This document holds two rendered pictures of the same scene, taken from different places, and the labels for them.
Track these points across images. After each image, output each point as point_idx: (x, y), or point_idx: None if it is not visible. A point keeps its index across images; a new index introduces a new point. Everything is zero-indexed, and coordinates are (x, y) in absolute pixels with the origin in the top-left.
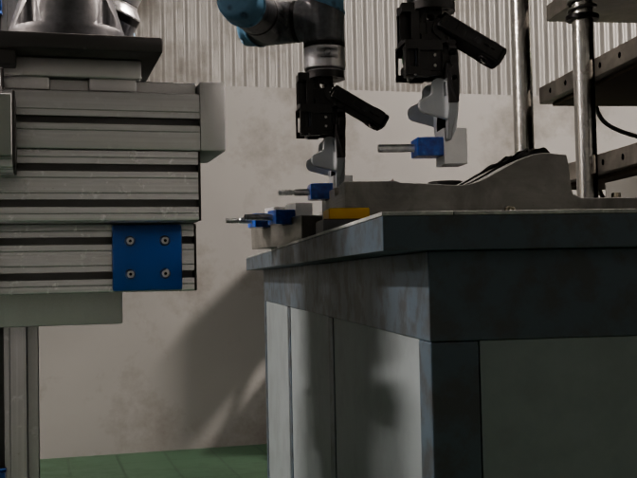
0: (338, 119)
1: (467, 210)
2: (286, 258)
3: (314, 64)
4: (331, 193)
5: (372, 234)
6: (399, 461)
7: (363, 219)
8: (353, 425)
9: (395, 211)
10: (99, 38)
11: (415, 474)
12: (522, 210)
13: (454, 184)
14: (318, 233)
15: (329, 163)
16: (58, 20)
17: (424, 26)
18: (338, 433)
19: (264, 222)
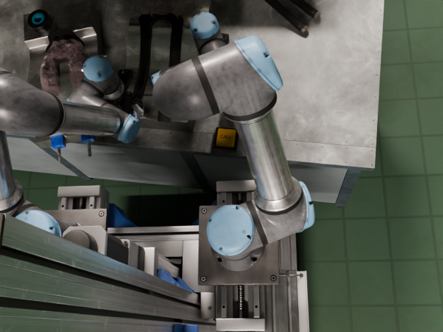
0: (136, 99)
1: None
2: (123, 147)
3: (119, 96)
4: (147, 120)
5: (357, 168)
6: (316, 172)
7: (345, 165)
8: (236, 165)
9: (374, 164)
10: None
11: (336, 174)
12: (376, 128)
13: (49, 18)
14: (242, 155)
15: (140, 113)
16: (264, 246)
17: None
18: (204, 164)
19: (64, 140)
